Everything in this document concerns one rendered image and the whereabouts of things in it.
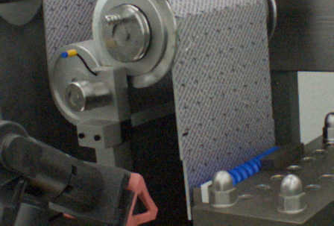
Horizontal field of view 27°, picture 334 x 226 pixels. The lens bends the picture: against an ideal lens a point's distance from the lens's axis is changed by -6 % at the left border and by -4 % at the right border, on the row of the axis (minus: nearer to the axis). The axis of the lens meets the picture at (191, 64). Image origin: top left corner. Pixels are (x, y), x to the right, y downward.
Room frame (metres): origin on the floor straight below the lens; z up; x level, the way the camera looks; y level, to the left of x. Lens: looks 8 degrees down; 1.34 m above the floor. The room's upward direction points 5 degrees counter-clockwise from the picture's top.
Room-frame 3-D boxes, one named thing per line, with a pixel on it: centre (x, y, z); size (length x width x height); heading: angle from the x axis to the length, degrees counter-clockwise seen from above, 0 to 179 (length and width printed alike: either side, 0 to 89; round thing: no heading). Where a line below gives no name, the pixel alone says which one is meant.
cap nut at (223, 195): (0.86, -0.03, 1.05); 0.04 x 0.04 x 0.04
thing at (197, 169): (1.01, -0.05, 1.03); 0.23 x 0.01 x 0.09; 143
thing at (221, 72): (1.00, -0.05, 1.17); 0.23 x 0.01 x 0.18; 143
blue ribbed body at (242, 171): (0.99, -0.07, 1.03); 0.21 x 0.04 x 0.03; 143
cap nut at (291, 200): (0.81, -0.11, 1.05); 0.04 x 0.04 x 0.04
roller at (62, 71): (1.12, 0.09, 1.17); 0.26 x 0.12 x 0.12; 143
